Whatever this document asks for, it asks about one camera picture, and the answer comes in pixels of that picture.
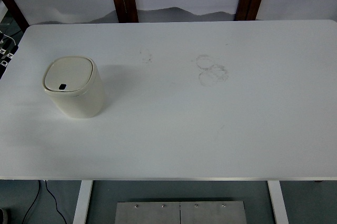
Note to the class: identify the cream plastic trash can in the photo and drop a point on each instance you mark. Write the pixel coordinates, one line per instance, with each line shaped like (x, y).
(74, 84)

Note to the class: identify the left white table leg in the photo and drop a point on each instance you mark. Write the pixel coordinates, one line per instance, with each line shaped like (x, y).
(83, 202)

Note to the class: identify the white table leg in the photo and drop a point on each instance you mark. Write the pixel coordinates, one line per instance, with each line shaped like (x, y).
(83, 202)
(278, 204)

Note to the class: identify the right white table leg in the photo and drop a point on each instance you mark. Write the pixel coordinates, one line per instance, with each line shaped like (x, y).
(278, 204)

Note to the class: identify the power strip with plugs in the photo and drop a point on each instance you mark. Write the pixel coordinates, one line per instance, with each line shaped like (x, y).
(8, 50)

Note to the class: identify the metal base plate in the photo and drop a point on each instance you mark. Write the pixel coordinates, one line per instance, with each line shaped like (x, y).
(181, 212)

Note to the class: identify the dark wooden frame far left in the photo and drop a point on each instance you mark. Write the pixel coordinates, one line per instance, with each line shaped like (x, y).
(17, 14)

